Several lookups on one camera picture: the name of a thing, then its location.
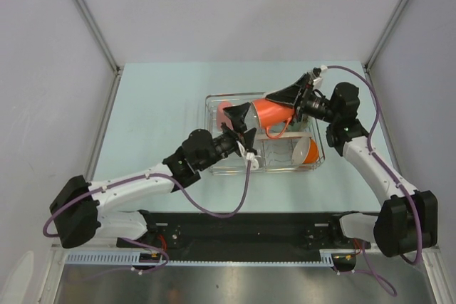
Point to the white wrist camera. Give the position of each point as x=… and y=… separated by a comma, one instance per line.
x=253, y=162
x=316, y=76

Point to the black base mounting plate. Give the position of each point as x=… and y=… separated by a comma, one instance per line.
x=248, y=237

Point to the metal wire dish rack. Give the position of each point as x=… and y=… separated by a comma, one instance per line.
x=276, y=154

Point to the coral pink cup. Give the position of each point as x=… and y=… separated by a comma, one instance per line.
x=221, y=117

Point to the aluminium frame post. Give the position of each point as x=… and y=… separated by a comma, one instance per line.
x=386, y=33
x=96, y=33

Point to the orange mug white inside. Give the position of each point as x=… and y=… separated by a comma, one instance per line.
x=270, y=114

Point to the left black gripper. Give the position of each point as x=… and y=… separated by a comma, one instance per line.
x=236, y=114

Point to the white bowl orange outside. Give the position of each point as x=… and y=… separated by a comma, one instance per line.
x=305, y=152

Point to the right aluminium frame post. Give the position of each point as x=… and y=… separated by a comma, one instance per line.
x=386, y=33

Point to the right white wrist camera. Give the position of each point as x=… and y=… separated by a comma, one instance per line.
x=316, y=76

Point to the white slotted cable duct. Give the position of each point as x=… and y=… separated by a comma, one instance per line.
x=136, y=258

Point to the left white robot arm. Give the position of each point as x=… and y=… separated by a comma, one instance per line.
x=84, y=210

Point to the left aluminium frame post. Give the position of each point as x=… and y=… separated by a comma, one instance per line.
x=96, y=33

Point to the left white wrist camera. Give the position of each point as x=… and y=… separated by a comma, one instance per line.
x=253, y=162

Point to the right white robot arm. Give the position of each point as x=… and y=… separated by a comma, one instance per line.
x=407, y=220

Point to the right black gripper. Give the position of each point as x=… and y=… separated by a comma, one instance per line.
x=289, y=95

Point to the pink beige leaf plate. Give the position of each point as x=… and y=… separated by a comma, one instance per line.
x=286, y=135

